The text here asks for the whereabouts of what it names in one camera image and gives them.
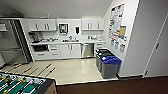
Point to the stainless steel dishwasher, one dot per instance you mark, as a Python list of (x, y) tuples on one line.
[(87, 50)]

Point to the white drawer unit beside dishwasher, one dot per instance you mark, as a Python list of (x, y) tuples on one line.
[(99, 45)]

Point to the white sink base cabinet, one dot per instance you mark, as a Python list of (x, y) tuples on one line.
[(70, 51)]

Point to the stainless steel sink basin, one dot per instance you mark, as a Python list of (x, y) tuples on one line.
[(70, 41)]

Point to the chrome sink faucet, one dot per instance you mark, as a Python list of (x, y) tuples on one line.
[(70, 37)]

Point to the black paper towel dispenser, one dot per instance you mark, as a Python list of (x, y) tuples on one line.
[(63, 28)]

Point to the small blue recycling sign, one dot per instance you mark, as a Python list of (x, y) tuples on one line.
[(112, 42)]

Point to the white drawer unit beside microwave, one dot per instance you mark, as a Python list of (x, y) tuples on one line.
[(54, 51)]

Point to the small green recycling sign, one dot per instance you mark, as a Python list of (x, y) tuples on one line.
[(117, 45)]

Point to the grey bin blue lid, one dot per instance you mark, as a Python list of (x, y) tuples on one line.
[(111, 68)]

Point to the small white waste sign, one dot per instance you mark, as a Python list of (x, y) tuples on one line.
[(122, 48)]

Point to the black coffee machine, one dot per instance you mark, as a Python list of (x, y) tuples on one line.
[(34, 37)]

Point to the stainless steel refrigerator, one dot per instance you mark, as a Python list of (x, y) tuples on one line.
[(13, 43)]

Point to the foosball table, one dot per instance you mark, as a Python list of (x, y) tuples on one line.
[(23, 85)]

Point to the white room door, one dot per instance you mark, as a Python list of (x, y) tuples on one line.
[(160, 50)]

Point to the white wall cabinet three doors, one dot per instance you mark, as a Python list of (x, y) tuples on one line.
[(92, 24)]

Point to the large wall notice poster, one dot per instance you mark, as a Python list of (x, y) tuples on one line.
[(116, 20)]

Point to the white wall cabinet wide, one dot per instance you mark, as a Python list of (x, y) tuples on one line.
[(41, 25)]

